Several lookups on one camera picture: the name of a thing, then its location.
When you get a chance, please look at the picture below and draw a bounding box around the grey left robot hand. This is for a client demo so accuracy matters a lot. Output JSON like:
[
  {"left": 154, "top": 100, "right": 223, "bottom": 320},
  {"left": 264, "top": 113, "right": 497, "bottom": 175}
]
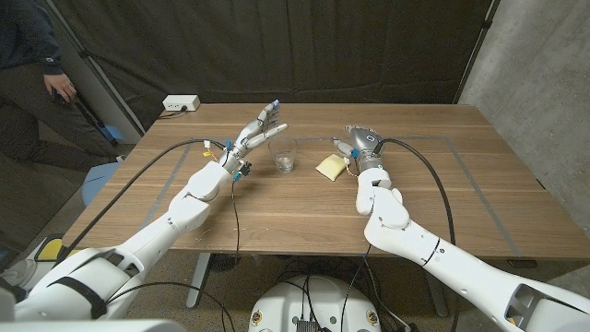
[{"left": 218, "top": 99, "right": 289, "bottom": 174}]

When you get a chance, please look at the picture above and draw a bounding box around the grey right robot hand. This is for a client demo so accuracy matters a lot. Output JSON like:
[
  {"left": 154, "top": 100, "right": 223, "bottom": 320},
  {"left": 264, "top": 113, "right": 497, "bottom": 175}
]
[{"left": 331, "top": 124, "right": 393, "bottom": 174}]

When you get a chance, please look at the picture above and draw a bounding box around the clear glass cup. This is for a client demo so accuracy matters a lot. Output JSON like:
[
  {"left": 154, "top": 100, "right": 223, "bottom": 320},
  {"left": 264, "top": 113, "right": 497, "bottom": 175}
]
[{"left": 267, "top": 135, "right": 299, "bottom": 173}]

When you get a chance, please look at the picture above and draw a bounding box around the pale yellow sponge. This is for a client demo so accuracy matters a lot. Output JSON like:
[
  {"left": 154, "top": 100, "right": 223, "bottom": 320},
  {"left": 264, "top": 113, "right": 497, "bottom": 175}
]
[{"left": 315, "top": 153, "right": 348, "bottom": 182}]

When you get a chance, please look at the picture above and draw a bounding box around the white power strip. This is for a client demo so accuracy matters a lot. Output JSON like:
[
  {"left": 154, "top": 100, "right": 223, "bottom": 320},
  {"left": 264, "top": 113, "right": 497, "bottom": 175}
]
[{"left": 162, "top": 94, "right": 202, "bottom": 113}]

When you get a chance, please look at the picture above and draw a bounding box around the black backdrop curtain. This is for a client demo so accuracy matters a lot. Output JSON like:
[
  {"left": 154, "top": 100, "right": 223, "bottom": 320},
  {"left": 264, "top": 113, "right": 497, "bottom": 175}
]
[{"left": 50, "top": 0, "right": 502, "bottom": 133}]

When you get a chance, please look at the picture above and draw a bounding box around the white table leg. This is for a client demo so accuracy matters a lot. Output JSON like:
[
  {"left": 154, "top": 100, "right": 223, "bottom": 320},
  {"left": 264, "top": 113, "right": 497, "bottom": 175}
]
[{"left": 185, "top": 252, "right": 212, "bottom": 309}]

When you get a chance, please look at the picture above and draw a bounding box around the grey table leg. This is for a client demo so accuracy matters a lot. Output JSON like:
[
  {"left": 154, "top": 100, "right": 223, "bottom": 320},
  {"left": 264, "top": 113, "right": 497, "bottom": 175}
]
[{"left": 419, "top": 257, "right": 449, "bottom": 318}]

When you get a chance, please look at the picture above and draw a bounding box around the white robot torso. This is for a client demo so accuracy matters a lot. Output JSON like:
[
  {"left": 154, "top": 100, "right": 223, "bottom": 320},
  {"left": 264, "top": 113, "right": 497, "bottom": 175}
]
[{"left": 248, "top": 275, "right": 383, "bottom": 332}]

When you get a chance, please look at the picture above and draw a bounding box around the black backdrop stand pole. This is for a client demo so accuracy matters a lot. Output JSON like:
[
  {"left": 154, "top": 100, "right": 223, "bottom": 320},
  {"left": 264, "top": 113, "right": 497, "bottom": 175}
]
[
  {"left": 39, "top": 0, "right": 147, "bottom": 136},
  {"left": 454, "top": 0, "right": 502, "bottom": 105}
]

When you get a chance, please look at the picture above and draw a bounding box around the yellow and black floor object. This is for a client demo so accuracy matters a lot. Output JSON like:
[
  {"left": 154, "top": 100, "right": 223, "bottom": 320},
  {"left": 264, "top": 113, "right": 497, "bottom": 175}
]
[{"left": 27, "top": 232, "right": 89, "bottom": 267}]

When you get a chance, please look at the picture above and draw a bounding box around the person in dark clothes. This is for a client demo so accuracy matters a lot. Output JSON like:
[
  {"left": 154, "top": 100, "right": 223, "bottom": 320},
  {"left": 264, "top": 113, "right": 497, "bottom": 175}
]
[{"left": 0, "top": 0, "right": 121, "bottom": 172}]

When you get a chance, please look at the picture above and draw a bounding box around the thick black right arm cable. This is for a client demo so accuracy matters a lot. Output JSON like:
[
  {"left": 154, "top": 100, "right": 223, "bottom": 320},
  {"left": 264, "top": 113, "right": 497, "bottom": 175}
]
[{"left": 376, "top": 136, "right": 462, "bottom": 332}]

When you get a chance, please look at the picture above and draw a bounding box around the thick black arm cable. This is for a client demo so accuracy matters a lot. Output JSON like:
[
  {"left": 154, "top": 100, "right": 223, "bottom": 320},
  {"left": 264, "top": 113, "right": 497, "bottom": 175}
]
[
  {"left": 376, "top": 136, "right": 462, "bottom": 332},
  {"left": 53, "top": 137, "right": 228, "bottom": 268}
]

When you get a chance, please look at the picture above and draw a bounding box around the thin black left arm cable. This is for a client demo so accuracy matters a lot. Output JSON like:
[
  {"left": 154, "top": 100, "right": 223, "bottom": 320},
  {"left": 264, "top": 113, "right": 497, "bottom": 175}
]
[{"left": 104, "top": 178, "right": 242, "bottom": 332}]

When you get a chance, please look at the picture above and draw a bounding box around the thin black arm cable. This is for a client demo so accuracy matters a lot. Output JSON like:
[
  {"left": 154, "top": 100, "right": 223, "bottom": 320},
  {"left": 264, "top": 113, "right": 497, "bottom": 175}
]
[
  {"left": 340, "top": 243, "right": 372, "bottom": 332},
  {"left": 104, "top": 178, "right": 242, "bottom": 332}
]

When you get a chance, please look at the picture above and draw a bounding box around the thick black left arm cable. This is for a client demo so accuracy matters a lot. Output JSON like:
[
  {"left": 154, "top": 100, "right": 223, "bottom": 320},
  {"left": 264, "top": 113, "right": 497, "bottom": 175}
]
[{"left": 53, "top": 137, "right": 228, "bottom": 268}]

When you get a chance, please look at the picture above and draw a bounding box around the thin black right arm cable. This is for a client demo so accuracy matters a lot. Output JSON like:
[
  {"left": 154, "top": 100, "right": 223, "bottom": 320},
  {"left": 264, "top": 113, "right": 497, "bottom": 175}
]
[{"left": 340, "top": 243, "right": 372, "bottom": 332}]

